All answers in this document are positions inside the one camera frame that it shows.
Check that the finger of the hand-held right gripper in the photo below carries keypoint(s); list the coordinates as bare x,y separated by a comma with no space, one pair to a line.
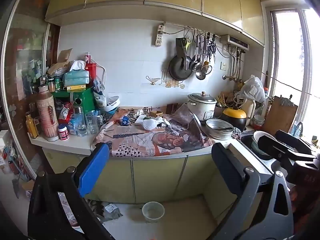
272,146
292,141

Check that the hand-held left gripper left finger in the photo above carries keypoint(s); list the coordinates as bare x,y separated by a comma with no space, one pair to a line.
93,170

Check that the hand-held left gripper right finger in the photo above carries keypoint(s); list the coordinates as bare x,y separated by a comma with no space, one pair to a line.
228,172

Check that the blue white paper cup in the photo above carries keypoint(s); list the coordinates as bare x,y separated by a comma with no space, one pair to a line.
125,121

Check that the white plastic bucket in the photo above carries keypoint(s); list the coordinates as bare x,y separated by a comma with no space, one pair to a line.
153,216

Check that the white green bowl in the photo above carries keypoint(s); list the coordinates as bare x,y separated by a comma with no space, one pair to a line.
260,137

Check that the metal sink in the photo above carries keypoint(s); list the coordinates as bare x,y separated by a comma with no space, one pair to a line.
247,140

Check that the stack of small bowls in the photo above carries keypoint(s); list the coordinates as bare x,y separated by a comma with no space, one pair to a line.
258,121

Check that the wooden cutting board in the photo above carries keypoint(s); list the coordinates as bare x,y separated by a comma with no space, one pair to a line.
280,115

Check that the metal basin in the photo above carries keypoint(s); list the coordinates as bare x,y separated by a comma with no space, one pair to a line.
219,130

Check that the grey plastic bag with label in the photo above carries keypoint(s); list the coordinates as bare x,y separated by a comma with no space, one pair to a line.
110,211

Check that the cream thermos jug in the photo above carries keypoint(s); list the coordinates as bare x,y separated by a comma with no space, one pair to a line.
248,108

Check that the plastic bottle with blue label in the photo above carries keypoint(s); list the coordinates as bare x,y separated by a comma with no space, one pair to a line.
72,127

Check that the clear glass cup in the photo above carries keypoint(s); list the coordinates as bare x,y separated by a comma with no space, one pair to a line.
91,122

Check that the yellow black cooker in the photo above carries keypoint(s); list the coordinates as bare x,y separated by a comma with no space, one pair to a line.
233,117

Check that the white red rolling stick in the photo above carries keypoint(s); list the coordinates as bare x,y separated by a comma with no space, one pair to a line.
111,125

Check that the white jar with red label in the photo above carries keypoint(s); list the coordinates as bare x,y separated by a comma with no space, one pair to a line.
63,132

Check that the clear plastic bag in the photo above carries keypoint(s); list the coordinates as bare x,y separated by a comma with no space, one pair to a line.
67,212

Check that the glass bottle with metal cap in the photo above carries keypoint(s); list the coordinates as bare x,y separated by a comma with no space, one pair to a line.
79,121

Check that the white plastic bag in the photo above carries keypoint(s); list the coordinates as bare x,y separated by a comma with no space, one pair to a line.
252,88

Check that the newspaper sheet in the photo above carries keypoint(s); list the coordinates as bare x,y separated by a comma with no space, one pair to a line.
150,142

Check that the red white snack packet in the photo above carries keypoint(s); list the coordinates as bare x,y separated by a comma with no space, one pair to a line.
65,112

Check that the chopstick holder with chopsticks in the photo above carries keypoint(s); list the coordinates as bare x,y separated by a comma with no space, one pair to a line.
221,103

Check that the white plastic basket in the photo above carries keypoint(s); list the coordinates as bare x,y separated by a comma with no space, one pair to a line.
112,103

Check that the white crumpled paper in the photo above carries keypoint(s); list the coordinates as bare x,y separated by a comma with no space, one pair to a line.
139,117

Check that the green box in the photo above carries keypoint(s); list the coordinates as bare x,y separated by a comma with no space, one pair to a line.
85,100

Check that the pink patterned thermos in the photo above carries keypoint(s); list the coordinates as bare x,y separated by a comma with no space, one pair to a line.
47,115

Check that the white rice cooker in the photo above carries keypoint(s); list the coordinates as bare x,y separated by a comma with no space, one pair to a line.
202,105

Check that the yellow bottle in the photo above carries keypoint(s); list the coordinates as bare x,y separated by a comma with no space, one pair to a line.
31,127

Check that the clear bag with blue print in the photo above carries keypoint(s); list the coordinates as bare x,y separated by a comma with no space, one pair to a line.
100,92

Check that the pile of household clutter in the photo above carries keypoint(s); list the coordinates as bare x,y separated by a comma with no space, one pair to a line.
11,160

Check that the small brown cardboard box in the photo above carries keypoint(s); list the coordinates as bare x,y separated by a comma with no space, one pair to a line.
156,113

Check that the flat yellow box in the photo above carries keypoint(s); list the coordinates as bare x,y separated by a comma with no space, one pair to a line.
74,88

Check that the window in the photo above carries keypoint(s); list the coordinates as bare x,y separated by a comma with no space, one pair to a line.
287,55

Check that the teal tissue box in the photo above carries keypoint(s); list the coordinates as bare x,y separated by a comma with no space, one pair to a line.
76,77

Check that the red tin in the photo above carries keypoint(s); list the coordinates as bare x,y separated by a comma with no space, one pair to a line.
91,68

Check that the metal ladle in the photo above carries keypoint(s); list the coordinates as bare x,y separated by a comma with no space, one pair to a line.
200,74

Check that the white red bottle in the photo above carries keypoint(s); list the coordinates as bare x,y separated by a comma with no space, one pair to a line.
87,57

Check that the black frying pan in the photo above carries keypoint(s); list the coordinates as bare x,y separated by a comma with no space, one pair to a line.
178,68

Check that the black scissors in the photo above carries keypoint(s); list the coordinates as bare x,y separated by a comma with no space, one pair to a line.
212,46

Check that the brown cardboard piece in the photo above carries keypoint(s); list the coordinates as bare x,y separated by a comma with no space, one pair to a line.
63,56

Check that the green peeler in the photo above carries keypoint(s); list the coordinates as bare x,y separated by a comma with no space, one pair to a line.
187,43

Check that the glass sliding door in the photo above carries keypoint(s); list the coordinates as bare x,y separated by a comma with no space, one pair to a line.
25,55

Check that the dark green hanging sheath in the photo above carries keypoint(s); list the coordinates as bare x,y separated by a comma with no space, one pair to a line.
180,45

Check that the brass wall tap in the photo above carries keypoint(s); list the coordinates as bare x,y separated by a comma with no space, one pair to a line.
231,78

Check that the white wall socket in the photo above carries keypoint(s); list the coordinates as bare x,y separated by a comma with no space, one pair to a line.
223,66

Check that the white wall-mounted appliance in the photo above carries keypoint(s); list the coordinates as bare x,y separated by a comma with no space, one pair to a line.
235,41

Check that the metal hanging rail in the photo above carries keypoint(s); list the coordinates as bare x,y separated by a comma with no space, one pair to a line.
180,25

